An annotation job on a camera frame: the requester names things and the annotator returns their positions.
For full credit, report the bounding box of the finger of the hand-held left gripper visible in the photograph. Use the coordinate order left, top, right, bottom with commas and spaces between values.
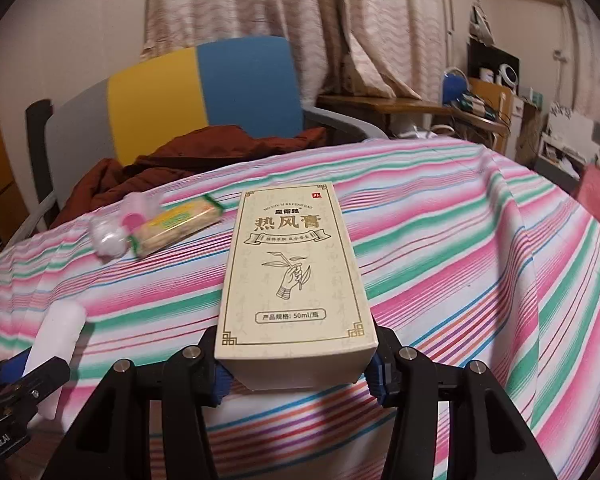
0, 357, 72, 413
0, 352, 31, 386

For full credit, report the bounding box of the small white round fan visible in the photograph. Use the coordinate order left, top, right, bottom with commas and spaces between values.
497, 62, 519, 89

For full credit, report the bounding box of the wooden desk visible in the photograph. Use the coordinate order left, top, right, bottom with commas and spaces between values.
317, 94, 511, 151

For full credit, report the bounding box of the black monitor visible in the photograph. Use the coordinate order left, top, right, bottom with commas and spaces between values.
467, 40, 521, 93

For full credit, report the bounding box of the pale fabric wardrobe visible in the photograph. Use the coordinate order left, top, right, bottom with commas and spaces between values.
565, 0, 600, 126

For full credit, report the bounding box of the cream printed box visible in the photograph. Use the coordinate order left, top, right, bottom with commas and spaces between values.
214, 181, 379, 393

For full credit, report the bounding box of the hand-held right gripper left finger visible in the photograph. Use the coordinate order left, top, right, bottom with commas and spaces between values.
40, 327, 233, 480

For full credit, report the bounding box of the grey yellow blue chair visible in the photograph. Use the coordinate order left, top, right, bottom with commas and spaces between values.
2, 36, 391, 251

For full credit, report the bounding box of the yellow green cracker packet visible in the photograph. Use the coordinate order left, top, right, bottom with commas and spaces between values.
128, 194, 224, 260

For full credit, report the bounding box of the white shelf unit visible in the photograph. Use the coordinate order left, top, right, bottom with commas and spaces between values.
537, 110, 600, 181

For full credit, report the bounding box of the pink patterned curtain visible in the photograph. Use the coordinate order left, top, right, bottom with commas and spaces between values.
332, 0, 453, 101
141, 0, 353, 96

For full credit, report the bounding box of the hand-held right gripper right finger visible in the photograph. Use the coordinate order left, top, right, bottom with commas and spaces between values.
362, 327, 563, 480

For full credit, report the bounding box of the blue round container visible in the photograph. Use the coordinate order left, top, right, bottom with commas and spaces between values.
442, 71, 468, 106

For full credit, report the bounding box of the brown jacket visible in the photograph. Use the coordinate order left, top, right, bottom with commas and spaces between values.
50, 126, 328, 228

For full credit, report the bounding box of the striped tablecloth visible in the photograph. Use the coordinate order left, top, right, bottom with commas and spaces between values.
0, 135, 600, 480

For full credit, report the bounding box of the white foam cylinder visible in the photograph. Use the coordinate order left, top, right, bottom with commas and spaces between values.
21, 300, 87, 418

